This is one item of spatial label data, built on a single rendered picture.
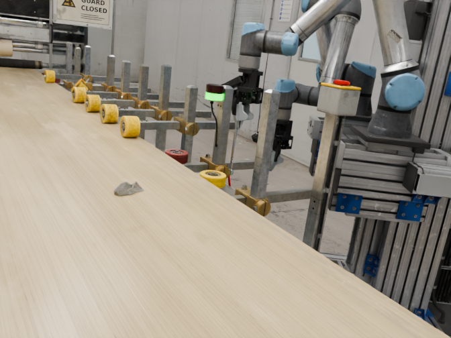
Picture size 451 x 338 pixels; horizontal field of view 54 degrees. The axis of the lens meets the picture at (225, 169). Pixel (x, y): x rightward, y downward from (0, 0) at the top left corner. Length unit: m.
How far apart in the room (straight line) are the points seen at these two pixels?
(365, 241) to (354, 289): 1.20
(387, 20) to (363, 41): 3.20
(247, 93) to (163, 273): 0.90
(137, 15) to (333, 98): 9.68
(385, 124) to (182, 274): 1.06
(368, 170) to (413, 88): 0.34
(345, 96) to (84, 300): 0.73
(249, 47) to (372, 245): 1.02
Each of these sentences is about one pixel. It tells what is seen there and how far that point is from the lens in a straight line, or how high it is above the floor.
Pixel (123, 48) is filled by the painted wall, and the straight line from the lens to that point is 10.57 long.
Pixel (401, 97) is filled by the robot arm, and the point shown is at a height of 1.19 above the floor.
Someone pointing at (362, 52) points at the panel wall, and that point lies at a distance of 4.69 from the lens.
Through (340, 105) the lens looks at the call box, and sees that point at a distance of 1.08.
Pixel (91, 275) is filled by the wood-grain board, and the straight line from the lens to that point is 0.77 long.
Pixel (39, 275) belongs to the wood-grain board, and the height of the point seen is 0.90.
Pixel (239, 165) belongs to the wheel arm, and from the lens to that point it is 1.66.
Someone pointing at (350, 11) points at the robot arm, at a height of 1.45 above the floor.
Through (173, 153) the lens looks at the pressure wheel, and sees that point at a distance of 1.50.
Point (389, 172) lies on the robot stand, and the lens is 1.67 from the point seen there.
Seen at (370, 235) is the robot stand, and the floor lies 0.56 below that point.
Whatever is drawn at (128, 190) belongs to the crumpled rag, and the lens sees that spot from 1.11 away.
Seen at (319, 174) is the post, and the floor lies 0.99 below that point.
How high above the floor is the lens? 1.29
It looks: 16 degrees down
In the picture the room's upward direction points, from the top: 7 degrees clockwise
